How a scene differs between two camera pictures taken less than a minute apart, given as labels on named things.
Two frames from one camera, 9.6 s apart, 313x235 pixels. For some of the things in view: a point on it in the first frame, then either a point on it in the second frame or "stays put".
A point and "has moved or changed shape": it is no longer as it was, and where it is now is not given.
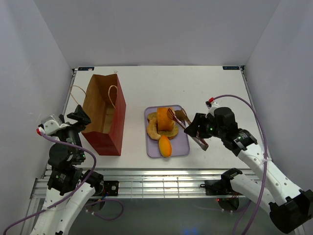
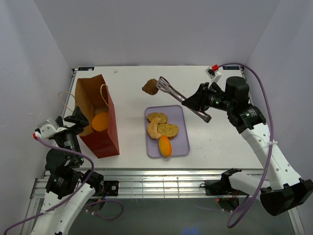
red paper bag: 106,106 has moved or changed shape
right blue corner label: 231,68 stays put
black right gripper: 200,120 -> 197,102
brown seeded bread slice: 170,134 stays put
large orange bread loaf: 164,123 -> 100,122
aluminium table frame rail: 138,182 stays put
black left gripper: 80,115 stays put
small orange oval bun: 165,146 stays put
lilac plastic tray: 180,145 stays put
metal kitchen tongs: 181,117 -> 164,85
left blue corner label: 86,68 stays put
